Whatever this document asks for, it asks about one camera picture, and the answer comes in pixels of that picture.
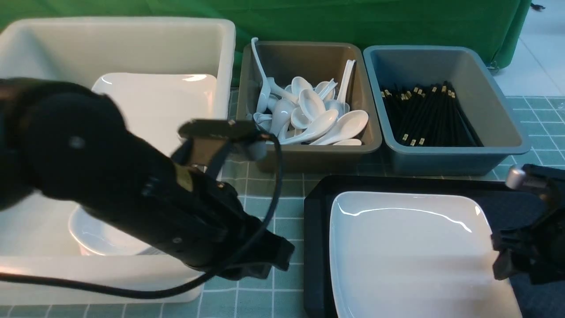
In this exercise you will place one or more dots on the bundle of black chopsticks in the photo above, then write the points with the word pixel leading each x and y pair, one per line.
pixel 428 116

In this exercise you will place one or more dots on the leaning white soup spoon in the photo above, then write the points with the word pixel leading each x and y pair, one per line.
pixel 344 84

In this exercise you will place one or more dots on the white soup spoon pile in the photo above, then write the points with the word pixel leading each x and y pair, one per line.
pixel 294 112

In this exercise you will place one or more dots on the large white plastic tub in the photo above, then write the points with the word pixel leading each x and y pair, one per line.
pixel 35 239

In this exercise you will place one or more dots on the white square rice plate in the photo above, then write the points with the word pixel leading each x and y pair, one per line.
pixel 405 255

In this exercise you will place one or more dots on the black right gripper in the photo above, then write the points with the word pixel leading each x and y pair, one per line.
pixel 536 250

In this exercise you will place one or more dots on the green backdrop cloth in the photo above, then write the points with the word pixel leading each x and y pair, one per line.
pixel 489 27

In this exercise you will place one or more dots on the upright white soup spoon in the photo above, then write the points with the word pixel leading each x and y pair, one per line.
pixel 265 89

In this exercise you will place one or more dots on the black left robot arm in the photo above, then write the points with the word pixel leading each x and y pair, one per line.
pixel 72 144

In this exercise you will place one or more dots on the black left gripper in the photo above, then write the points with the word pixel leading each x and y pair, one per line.
pixel 201 222

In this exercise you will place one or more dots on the brown plastic spoon bin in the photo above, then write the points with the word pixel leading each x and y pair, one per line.
pixel 316 62

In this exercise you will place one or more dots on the black plastic serving tray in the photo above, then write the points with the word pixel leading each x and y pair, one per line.
pixel 504 208

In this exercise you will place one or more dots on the blue-grey plastic chopstick bin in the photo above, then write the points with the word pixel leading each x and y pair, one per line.
pixel 480 97

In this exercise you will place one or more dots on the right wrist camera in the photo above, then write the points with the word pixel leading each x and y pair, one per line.
pixel 545 182

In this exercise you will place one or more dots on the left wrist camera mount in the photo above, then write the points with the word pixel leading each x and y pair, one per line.
pixel 207 143

